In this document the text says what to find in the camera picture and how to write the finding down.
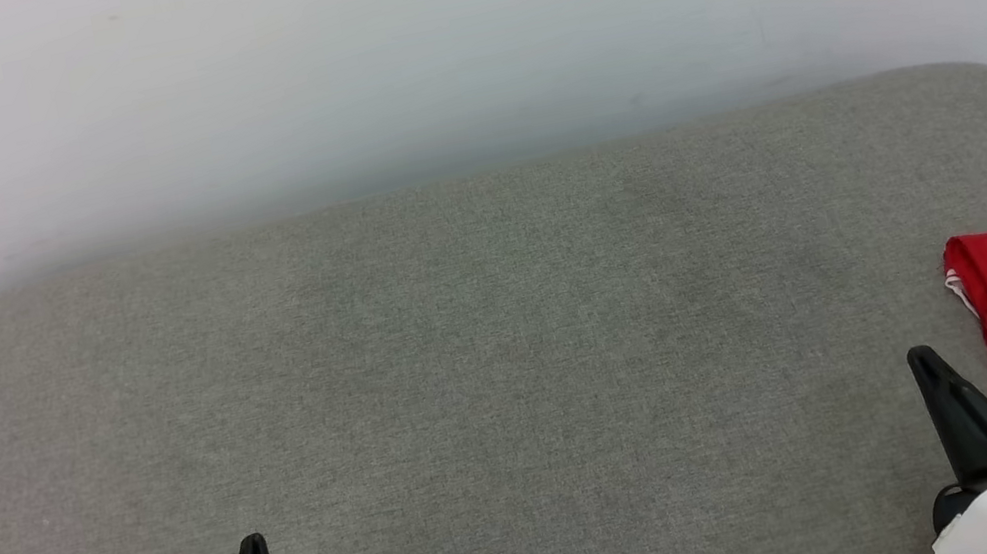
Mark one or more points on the grey fabric sofa seat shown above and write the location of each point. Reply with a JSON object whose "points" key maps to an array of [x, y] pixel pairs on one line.
{"points": [[473, 392]]}

